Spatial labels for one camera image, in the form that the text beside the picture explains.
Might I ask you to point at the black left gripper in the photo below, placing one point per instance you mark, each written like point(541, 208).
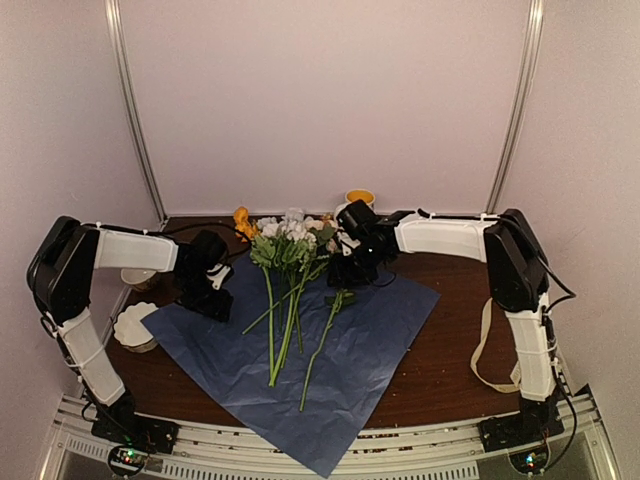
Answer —
point(217, 310)

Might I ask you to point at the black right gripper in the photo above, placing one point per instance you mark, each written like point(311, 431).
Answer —
point(343, 273)

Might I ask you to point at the pink fake flower stem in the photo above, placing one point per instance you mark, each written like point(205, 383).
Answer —
point(320, 235)

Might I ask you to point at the white rose fake flower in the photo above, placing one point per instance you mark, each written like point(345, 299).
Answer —
point(337, 303)

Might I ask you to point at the lilac hydrangea fake flower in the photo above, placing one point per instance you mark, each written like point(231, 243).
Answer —
point(268, 247)

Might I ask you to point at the blue fake flower stems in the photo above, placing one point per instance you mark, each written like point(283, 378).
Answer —
point(280, 323)

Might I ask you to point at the blue wrapping paper sheet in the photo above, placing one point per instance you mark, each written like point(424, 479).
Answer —
point(230, 361)

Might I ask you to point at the orange fake flower stem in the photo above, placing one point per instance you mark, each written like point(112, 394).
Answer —
point(246, 227)

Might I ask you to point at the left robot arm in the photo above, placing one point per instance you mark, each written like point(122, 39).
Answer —
point(60, 278)

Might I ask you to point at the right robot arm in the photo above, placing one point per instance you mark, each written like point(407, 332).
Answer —
point(518, 275)

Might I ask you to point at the floral ceramic mug yellow inside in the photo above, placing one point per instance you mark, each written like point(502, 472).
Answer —
point(355, 195)

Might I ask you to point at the cream ceramic bowl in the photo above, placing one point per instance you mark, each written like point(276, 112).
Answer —
point(140, 280)

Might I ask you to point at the white scalloped dish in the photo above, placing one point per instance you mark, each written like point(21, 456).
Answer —
point(129, 330)

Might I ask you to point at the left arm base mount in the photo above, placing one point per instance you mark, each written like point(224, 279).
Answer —
point(142, 433)

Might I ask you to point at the front aluminium rail base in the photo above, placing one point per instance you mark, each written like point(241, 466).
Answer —
point(579, 448)

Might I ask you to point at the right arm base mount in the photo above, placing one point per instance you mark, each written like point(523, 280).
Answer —
point(527, 426)

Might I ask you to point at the left aluminium corner post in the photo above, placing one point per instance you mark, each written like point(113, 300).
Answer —
point(117, 37)

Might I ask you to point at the aluminium corner post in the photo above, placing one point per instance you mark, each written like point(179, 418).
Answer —
point(117, 37)
point(526, 74)

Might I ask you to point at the right aluminium corner post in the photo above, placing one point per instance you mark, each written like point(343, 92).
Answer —
point(526, 74)

